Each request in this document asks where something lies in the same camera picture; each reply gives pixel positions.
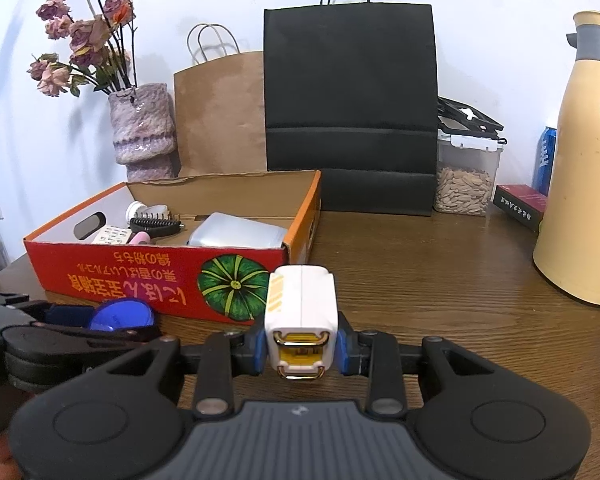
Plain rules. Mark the blue round lid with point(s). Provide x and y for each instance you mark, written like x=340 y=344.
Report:
x=122 y=316

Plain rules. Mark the white yellow charger cube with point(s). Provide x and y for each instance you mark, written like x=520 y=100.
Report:
x=300 y=305

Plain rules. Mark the dark red box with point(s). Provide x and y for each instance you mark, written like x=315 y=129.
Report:
x=520 y=205

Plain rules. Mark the red cardboard box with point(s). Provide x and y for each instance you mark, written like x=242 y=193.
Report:
x=145 y=275

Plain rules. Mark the clear container of seeds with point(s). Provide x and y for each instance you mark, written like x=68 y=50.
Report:
x=462 y=187

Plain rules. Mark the person's left hand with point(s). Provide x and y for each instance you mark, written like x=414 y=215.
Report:
x=6 y=450

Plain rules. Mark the white ribbed cap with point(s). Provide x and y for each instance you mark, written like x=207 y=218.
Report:
x=134 y=210

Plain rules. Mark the blue drink can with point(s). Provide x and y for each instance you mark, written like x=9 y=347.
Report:
x=544 y=160

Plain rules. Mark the pink grey pet brush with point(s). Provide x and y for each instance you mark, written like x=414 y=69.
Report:
x=155 y=225

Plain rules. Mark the brown paper bag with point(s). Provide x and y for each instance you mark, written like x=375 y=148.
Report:
x=220 y=115

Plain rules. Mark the dried pink rose bouquet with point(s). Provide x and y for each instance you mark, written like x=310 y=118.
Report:
x=87 y=35

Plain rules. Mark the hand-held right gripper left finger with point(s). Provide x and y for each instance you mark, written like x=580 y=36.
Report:
x=256 y=355

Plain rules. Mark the mottled pink vase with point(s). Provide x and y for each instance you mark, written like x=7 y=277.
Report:
x=142 y=127

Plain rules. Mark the black folded trivet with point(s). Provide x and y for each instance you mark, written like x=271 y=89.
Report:
x=467 y=116

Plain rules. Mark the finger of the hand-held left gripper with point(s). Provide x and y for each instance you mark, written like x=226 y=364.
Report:
x=55 y=341
x=67 y=316

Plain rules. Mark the black paper bag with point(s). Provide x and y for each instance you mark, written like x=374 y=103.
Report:
x=350 y=100

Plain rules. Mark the white remote control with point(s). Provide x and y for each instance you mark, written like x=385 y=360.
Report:
x=111 y=235

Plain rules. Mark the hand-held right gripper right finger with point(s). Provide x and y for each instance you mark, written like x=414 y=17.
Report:
x=344 y=355

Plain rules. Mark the translucent plastic box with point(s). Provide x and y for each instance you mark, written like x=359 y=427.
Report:
x=235 y=232

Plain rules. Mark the yellow thermos jug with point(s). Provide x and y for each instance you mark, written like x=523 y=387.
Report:
x=585 y=170

